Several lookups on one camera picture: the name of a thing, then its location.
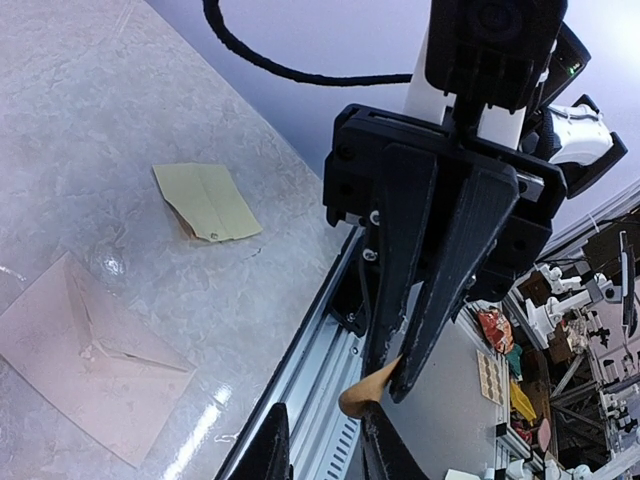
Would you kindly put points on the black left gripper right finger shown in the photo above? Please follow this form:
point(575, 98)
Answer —
point(385, 456)

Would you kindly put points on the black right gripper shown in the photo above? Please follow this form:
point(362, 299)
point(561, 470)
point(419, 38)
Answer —
point(465, 214)

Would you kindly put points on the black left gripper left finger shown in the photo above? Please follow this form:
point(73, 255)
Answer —
point(264, 451)

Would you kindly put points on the round sticker sheet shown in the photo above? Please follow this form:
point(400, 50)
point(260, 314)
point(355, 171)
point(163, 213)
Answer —
point(206, 197)

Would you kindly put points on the cluttered background workshop table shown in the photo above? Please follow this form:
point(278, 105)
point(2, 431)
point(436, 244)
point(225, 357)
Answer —
point(559, 359)

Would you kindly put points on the aluminium front table rail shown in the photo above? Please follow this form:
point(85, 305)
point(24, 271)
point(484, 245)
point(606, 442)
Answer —
point(321, 361)

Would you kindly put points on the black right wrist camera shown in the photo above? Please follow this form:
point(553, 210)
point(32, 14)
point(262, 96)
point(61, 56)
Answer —
point(491, 51)

